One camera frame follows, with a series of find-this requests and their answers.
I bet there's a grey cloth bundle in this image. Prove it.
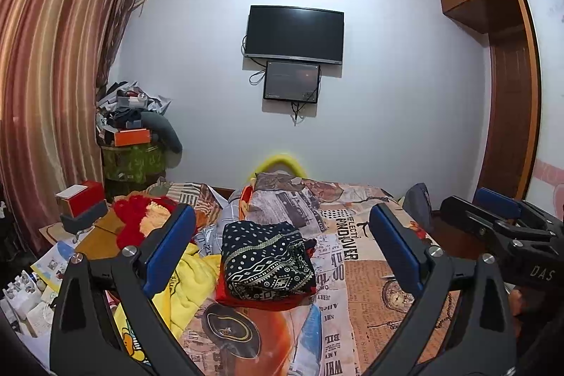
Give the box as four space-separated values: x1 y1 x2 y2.
140 112 183 154

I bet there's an illustrated booklet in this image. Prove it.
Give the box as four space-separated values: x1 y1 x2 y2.
30 241 78 293

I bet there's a group of small vials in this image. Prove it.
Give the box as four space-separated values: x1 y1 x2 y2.
2 272 45 303

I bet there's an orange box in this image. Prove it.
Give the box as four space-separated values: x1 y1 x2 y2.
114 128 153 147

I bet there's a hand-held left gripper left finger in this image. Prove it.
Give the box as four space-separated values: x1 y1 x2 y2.
48 203 203 376

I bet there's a pile of papers and boxes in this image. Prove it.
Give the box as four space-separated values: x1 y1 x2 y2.
94 81 172 130

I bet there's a black wall television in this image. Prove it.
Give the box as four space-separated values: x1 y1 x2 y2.
244 5 345 66

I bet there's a yellow curved bed rail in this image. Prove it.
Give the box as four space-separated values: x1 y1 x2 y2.
252 153 314 179

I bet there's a navy patterned hooded jacket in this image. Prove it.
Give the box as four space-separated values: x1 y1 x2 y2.
220 220 318 302

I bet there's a wooden nightstand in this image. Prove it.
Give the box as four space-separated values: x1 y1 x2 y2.
39 206 133 261

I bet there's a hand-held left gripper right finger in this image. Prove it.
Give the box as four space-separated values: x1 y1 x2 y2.
366 203 518 376

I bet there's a red white box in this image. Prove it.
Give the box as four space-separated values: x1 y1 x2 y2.
55 180 106 217

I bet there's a striped orange grey bedding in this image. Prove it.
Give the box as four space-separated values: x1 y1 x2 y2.
147 181 223 227

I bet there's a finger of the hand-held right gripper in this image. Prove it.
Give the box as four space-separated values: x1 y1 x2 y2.
476 187 564 236
441 195 560 253

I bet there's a grey blue backpack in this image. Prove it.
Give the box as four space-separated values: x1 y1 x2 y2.
403 182 437 220

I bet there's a peach cloth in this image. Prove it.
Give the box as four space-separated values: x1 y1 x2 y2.
140 201 173 236

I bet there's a black cable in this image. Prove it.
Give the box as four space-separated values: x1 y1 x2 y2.
241 35 268 87
288 102 307 127

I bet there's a red fuzzy knit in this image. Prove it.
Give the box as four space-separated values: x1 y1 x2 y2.
112 192 179 249

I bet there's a small black wall monitor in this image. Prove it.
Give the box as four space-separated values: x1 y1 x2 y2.
263 60 321 104

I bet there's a yellow garment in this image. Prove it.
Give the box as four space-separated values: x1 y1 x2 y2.
112 243 221 361

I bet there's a dark grey box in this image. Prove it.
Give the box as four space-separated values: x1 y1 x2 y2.
59 201 111 236

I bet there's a green patterned box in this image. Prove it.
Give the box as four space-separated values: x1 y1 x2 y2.
101 142 167 185

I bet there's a red garment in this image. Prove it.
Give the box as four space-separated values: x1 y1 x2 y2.
215 239 319 312

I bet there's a striped brown curtain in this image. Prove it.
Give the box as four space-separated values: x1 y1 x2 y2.
0 0 151 245

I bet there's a newspaper print blanket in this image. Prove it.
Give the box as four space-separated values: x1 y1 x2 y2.
176 171 481 376

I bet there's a pale grey cloth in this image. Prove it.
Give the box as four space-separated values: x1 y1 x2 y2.
194 186 247 260

